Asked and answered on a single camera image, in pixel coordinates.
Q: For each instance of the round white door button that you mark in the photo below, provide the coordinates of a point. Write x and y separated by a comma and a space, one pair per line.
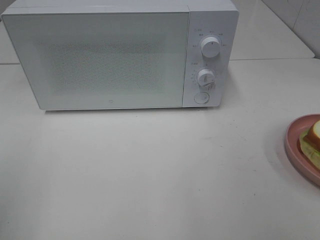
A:
202, 98

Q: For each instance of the pink round plate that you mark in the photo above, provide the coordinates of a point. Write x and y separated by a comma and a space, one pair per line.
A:
293, 148

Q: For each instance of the toy sandwich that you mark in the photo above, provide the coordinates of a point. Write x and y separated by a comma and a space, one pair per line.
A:
310, 144

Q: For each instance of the white microwave door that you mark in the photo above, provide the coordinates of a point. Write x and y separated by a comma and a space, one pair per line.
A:
102, 61

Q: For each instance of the white microwave oven body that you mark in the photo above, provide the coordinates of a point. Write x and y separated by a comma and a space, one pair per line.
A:
206, 18

